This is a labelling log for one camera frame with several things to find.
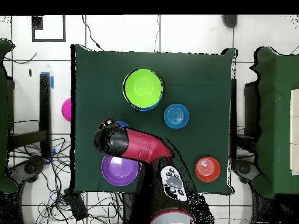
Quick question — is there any white box stack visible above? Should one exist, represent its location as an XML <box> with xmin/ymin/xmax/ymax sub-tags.
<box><xmin>290</xmin><ymin>89</ymin><xmax>299</xmax><ymax>176</ymax></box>

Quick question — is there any floor cable tangle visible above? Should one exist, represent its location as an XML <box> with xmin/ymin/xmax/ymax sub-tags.
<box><xmin>34</xmin><ymin>137</ymin><xmax>123</xmax><ymax>224</ymax></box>

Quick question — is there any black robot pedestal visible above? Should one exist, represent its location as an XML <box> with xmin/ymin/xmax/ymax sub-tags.
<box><xmin>121</xmin><ymin>192</ymin><xmax>141</xmax><ymax>224</ymax></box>

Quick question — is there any large light blue bowl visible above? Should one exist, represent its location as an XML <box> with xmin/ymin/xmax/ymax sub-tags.
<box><xmin>130</xmin><ymin>101</ymin><xmax>160</xmax><ymax>112</ymax></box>

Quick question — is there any black metal stand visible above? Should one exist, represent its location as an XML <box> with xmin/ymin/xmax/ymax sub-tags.
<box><xmin>6</xmin><ymin>72</ymin><xmax>53</xmax><ymax>162</ymax></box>

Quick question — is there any small light blue bowl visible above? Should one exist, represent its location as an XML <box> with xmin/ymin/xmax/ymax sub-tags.
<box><xmin>164</xmin><ymin>103</ymin><xmax>190</xmax><ymax>130</ymax></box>

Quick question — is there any large green bowl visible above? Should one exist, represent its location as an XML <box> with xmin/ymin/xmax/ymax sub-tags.
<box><xmin>122</xmin><ymin>68</ymin><xmax>164</xmax><ymax>109</ymax></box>

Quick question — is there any black power strip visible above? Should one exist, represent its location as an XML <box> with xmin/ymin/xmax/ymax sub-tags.
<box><xmin>64</xmin><ymin>188</ymin><xmax>89</xmax><ymax>221</ymax></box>

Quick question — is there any neighbouring green table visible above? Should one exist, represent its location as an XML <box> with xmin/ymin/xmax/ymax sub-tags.
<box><xmin>249</xmin><ymin>46</ymin><xmax>299</xmax><ymax>198</ymax></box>
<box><xmin>0</xmin><ymin>38</ymin><xmax>19</xmax><ymax>194</ymax></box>

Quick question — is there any black cable with plug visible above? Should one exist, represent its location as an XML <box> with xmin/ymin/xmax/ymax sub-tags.
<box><xmin>81</xmin><ymin>15</ymin><xmax>104</xmax><ymax>51</ymax></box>

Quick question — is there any magenta bowl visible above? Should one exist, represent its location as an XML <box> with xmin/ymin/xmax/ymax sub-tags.
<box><xmin>61</xmin><ymin>97</ymin><xmax>72</xmax><ymax>123</ymax></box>

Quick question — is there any person's foot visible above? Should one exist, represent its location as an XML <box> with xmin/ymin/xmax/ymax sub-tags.
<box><xmin>221</xmin><ymin>15</ymin><xmax>238</xmax><ymax>29</ymax></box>

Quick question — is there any dark green table cloth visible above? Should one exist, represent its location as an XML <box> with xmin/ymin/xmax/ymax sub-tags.
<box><xmin>70</xmin><ymin>44</ymin><xmax>237</xmax><ymax>195</ymax></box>

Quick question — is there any large purple bowl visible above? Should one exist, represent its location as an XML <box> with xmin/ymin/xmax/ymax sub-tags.
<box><xmin>100</xmin><ymin>155</ymin><xmax>140</xmax><ymax>187</ymax></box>

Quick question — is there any orange bowl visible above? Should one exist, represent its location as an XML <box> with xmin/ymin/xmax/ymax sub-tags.
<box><xmin>195</xmin><ymin>156</ymin><xmax>221</xmax><ymax>183</ymax></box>

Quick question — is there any black pedestal leg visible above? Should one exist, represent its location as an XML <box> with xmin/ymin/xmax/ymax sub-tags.
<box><xmin>6</xmin><ymin>158</ymin><xmax>46</xmax><ymax>185</ymax></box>
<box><xmin>233</xmin><ymin>158</ymin><xmax>260</xmax><ymax>185</ymax></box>

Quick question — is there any black square frame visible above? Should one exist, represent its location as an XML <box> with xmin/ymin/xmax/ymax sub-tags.
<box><xmin>32</xmin><ymin>15</ymin><xmax>67</xmax><ymax>43</ymax></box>

